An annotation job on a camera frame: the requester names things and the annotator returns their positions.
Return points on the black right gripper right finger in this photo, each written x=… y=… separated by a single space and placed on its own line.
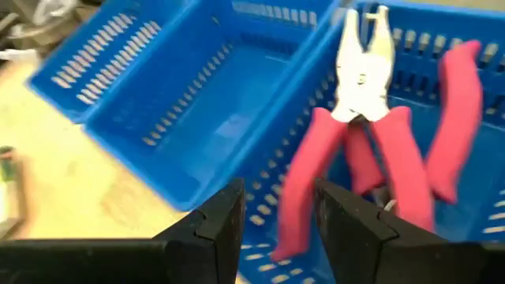
x=363 y=244

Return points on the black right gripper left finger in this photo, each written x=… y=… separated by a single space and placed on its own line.
x=213 y=236

